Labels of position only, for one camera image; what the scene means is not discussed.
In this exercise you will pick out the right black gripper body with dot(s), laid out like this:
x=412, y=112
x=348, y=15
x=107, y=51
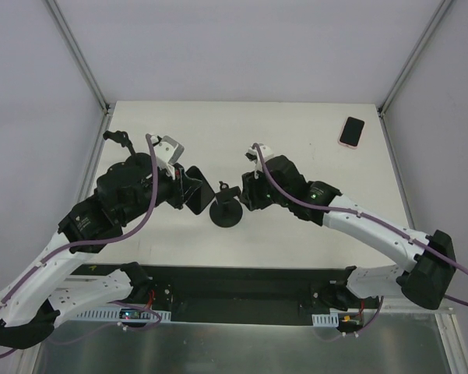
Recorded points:
x=258, y=191

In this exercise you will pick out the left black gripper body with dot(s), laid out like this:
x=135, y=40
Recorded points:
x=181, y=187

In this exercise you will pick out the black round-base phone stand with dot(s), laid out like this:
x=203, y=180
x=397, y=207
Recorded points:
x=226, y=210

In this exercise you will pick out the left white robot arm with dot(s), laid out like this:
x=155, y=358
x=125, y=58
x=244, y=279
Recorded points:
x=33, y=305

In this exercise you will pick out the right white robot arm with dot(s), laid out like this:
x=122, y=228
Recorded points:
x=421, y=269

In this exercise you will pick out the black gooseneck phone stand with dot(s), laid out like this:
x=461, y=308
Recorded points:
x=121, y=138

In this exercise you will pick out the pink case smartphone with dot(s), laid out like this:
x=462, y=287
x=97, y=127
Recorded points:
x=351, y=131

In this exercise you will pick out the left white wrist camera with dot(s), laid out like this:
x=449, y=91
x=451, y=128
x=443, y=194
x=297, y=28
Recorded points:
x=167, y=151

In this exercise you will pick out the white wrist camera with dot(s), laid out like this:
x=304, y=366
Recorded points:
x=258, y=152
x=167, y=151

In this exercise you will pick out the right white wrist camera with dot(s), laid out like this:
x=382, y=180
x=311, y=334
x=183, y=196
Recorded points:
x=258, y=152

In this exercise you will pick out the right white cable duct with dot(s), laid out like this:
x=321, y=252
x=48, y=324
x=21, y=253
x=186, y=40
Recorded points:
x=326, y=320

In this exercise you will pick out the white cable duct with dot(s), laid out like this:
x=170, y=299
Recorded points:
x=326, y=320
x=119, y=314

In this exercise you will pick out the left white cable duct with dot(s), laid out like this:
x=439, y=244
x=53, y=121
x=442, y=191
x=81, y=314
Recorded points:
x=119, y=314

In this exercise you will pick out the aluminium rail bar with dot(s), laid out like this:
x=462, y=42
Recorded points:
x=403, y=305

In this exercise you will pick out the left aluminium frame post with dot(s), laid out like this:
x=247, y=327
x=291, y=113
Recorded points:
x=75, y=51

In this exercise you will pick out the aluminium frame post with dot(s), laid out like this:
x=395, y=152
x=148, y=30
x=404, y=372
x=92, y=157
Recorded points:
x=434, y=23
x=75, y=51

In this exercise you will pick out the right aluminium frame post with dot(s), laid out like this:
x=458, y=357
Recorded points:
x=434, y=23

